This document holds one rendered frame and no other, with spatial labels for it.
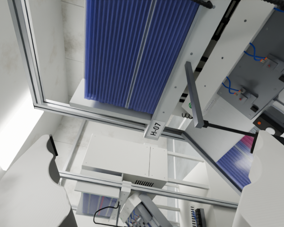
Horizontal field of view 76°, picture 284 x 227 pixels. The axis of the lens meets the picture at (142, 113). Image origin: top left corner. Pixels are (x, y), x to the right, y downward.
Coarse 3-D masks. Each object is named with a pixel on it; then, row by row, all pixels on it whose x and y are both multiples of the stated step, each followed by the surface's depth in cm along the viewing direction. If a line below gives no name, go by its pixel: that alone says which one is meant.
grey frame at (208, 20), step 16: (208, 0) 46; (224, 0) 45; (208, 16) 48; (192, 32) 51; (208, 32) 51; (192, 48) 54; (192, 64) 58; (176, 80) 63; (176, 96) 68; (64, 112) 84; (80, 112) 83; (160, 112) 74; (128, 128) 88; (144, 128) 87
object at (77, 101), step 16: (16, 0) 52; (16, 16) 55; (16, 32) 58; (32, 32) 61; (32, 48) 63; (32, 64) 66; (176, 64) 55; (32, 80) 73; (32, 96) 78; (80, 96) 72; (160, 96) 64; (96, 112) 71; (112, 112) 71; (128, 112) 73; (160, 128) 81
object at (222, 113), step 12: (276, 96) 54; (216, 108) 70; (228, 108) 67; (264, 108) 57; (276, 108) 55; (192, 120) 81; (216, 120) 72; (228, 120) 68; (240, 120) 65; (252, 120) 61; (192, 132) 84; (204, 132) 79; (216, 132) 74; (228, 132) 70; (204, 144) 81; (216, 144) 76; (228, 144) 71; (216, 156) 78
